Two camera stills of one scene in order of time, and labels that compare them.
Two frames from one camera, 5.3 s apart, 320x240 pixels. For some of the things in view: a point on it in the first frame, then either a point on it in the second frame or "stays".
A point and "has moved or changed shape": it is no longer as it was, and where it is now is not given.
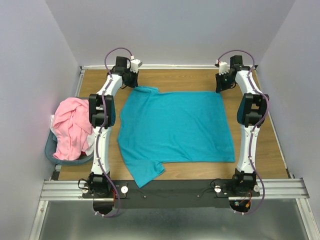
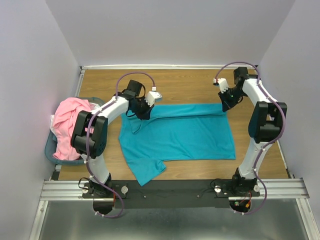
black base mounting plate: x=172 y=193 stays
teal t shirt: x=157 y=127 has moved or changed shape
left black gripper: x=134 y=84 → x=145 y=115
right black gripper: x=219 y=86 → x=226 y=104
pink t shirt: x=72 y=127 stays
